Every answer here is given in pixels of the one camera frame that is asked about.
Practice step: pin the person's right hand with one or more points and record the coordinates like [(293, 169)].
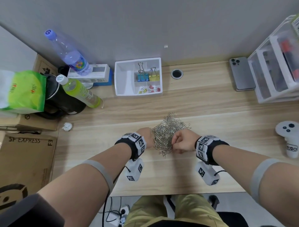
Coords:
[(186, 141)]

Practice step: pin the person's left hand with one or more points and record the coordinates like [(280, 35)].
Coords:
[(148, 138)]

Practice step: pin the pile of silver paper clips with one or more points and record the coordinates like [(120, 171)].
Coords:
[(163, 135)]

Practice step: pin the small yellow binder clip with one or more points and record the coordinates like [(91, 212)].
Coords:
[(141, 90), (145, 90)]

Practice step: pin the large blue binder clip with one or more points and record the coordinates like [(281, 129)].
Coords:
[(143, 77)]

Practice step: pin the large yellow binder clip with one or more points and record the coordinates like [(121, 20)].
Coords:
[(154, 77)]

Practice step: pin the white desk organizer tray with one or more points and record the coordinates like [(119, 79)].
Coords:
[(123, 79)]

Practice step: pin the person's left forearm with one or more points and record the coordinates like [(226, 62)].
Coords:
[(77, 194)]

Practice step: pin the person's right forearm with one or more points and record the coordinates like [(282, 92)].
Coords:
[(233, 159)]

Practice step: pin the person's olive trousers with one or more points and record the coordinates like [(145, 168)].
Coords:
[(191, 210)]

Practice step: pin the blue flat box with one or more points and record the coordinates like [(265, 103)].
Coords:
[(111, 76)]

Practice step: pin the flat brown cardboard box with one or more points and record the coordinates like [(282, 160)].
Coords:
[(35, 124)]

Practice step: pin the large printed cardboard box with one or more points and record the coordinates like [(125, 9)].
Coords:
[(28, 168)]

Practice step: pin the upright brown cardboard box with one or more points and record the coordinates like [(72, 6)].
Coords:
[(42, 65)]

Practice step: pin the person's black sleeve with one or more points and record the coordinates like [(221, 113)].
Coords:
[(28, 212)]

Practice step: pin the black left marker wristband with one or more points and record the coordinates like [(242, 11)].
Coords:
[(130, 147)]

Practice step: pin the black marker wristband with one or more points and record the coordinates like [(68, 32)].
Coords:
[(212, 149), (130, 147)]

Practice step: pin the black right marker wristband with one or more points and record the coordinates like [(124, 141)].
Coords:
[(212, 149)]

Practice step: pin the white power strip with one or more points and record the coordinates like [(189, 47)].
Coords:
[(123, 211)]

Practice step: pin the clear plastic bag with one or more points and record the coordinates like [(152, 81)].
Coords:
[(87, 85)]

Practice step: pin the white printed carton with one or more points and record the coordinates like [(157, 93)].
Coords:
[(100, 72)]

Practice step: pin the crumpled white tissue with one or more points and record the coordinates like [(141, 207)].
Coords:
[(67, 127)]

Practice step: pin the green drink bottle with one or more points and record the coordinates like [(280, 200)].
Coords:
[(79, 92)]

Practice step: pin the grey smartphone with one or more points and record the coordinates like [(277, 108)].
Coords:
[(243, 74)]

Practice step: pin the black kettle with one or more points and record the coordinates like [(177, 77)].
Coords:
[(65, 105)]

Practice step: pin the white drawer organizer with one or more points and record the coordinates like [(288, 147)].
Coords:
[(275, 97)]

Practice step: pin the white handheld controller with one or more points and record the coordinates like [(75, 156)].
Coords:
[(289, 140)]

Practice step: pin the clear purple-capped water bottle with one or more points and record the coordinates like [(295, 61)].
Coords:
[(72, 58)]

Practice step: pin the green tissue pack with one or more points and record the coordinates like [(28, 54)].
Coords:
[(25, 93)]

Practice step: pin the white board panel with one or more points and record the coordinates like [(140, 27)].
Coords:
[(14, 53)]

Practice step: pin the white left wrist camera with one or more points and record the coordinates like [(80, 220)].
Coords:
[(134, 170)]

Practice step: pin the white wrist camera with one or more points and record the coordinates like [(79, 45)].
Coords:
[(206, 174), (134, 170)]

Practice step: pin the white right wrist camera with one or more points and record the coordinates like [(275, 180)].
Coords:
[(206, 174)]

